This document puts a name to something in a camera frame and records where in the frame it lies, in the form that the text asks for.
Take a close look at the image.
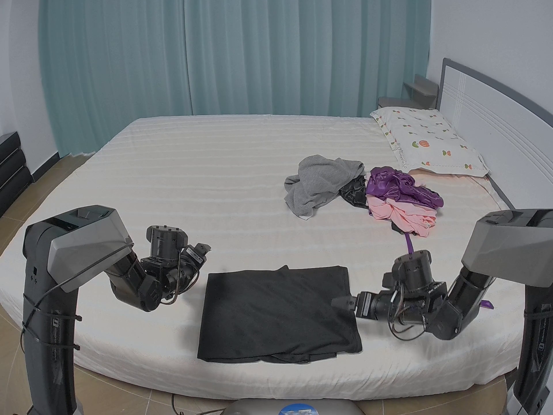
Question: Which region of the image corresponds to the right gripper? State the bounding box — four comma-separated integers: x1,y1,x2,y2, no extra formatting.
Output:
331,291,393,321

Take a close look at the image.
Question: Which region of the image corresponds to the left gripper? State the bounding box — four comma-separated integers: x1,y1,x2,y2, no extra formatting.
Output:
176,242,213,283

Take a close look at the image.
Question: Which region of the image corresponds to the black T-shirt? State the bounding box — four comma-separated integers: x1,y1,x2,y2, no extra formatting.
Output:
197,265,363,364

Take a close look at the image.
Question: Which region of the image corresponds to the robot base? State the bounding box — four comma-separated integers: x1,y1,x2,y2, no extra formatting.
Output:
220,398,360,415

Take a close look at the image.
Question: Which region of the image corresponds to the bed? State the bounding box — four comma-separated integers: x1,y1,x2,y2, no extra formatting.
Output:
0,57,553,402

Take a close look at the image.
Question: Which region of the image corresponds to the pink garment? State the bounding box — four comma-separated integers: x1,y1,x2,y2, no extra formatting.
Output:
367,196,437,238

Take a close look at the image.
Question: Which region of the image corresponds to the small black garment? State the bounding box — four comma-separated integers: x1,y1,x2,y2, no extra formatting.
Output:
339,176,369,210

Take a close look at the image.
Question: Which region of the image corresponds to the grey garment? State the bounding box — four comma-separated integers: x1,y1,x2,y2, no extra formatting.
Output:
284,155,366,222

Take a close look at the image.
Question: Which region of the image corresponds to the purple garment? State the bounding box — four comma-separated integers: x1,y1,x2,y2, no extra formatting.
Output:
365,167,496,310

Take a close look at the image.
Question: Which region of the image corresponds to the white printed pillow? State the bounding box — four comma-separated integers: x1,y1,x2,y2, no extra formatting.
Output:
370,106,491,177

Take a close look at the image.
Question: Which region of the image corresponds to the black chest of drawers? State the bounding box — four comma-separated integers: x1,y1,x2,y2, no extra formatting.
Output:
0,131,33,218

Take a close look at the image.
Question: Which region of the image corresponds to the blue-green curtain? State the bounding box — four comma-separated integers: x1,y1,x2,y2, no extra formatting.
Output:
183,0,433,118
38,0,193,157

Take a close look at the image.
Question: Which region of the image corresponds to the grey bedside table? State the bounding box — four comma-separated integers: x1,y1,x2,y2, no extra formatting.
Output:
377,74,440,111

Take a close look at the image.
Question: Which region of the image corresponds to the black cable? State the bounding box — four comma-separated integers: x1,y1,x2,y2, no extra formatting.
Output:
170,392,225,415
19,241,135,350

